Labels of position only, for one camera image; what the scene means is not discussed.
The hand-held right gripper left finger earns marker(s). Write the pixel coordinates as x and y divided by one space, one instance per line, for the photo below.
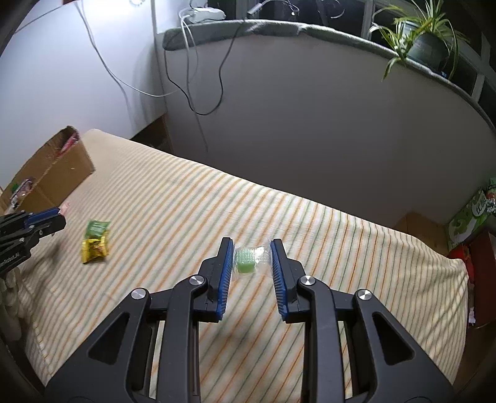
224 276

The striped blanket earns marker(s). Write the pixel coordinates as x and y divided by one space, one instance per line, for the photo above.
232 201

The white window frame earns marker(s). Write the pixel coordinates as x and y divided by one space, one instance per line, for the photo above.
478 83

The grey windowsill cloth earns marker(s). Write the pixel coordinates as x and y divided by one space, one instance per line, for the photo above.
348 38

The dark snack packet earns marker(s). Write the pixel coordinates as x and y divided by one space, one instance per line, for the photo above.
22 192

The green jelly cup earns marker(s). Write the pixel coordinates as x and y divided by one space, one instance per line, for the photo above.
246 264

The red snack packet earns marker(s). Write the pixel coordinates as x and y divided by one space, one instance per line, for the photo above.
69 142

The dark plant pot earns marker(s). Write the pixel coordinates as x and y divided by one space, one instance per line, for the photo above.
428 48

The small cardboard box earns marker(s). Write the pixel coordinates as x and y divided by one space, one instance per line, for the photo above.
420 232

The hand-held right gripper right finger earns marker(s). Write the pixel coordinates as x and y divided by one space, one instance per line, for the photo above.
278 276

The green spider plant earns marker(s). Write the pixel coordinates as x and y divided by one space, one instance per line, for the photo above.
403 46

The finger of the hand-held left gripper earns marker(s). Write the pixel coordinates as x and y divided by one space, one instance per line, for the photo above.
44 215
50 229

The red bag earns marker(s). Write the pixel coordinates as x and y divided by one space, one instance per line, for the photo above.
482 279

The white power adapter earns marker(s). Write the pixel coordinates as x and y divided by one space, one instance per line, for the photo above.
205 14

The green and yellow snack packet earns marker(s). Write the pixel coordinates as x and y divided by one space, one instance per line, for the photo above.
95 245

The green printed carton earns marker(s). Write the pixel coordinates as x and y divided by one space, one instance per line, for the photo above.
467 221

